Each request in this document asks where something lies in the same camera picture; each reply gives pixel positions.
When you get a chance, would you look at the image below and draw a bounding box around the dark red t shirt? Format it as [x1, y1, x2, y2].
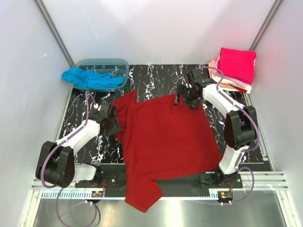
[113, 91, 222, 212]

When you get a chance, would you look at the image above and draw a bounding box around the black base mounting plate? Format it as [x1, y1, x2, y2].
[75, 164, 243, 200]

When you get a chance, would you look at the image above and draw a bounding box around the folded salmon t shirt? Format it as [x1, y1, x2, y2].
[208, 60, 237, 90]

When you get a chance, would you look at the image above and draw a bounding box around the folded white t shirt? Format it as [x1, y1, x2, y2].
[219, 76, 252, 94]

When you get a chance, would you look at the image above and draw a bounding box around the aluminium front rail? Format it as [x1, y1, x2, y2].
[31, 172, 290, 190]

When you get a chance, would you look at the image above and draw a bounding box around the left aluminium frame post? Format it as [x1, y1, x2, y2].
[33, 0, 77, 69]

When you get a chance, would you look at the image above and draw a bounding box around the blue t shirt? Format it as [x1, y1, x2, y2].
[62, 68, 124, 90]

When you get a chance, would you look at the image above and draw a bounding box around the folded red t shirt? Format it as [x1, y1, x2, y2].
[232, 85, 247, 93]

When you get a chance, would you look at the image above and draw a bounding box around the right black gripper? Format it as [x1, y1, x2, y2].
[173, 84, 200, 111]

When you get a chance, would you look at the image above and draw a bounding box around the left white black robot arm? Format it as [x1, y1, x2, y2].
[36, 104, 121, 188]

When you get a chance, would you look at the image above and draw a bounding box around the aluminium frame post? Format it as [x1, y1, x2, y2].
[249, 0, 284, 51]
[33, 0, 77, 69]

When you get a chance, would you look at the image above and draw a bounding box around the right aluminium frame post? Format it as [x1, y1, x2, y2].
[249, 0, 284, 51]

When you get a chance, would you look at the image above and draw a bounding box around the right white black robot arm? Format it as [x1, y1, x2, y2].
[174, 68, 259, 188]

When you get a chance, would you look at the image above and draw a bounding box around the clear blue plastic bin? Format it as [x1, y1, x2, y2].
[75, 59, 129, 93]

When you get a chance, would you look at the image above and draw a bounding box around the folded magenta t shirt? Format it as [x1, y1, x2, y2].
[217, 48, 257, 85]

